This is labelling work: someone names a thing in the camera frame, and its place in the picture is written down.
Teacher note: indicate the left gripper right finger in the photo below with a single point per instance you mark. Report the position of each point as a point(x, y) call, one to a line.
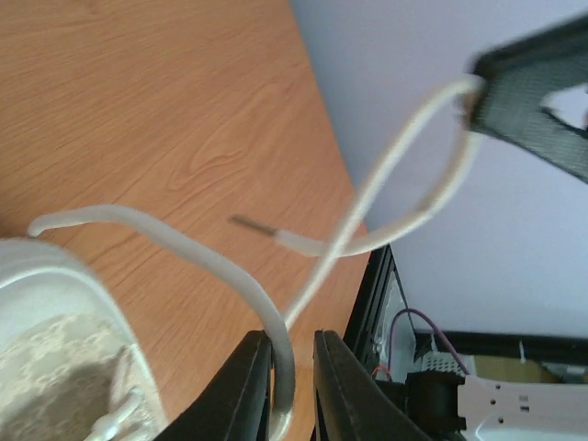
point(350, 404)

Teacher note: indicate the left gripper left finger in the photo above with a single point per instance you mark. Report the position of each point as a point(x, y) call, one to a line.
point(236, 403)

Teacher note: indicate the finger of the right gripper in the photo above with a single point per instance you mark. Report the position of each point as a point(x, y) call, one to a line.
point(516, 79)

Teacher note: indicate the white lace sneaker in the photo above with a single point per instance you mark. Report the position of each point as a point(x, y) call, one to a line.
point(191, 151)

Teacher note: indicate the black aluminium frame rail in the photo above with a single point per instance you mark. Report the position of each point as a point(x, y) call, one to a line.
point(381, 334)

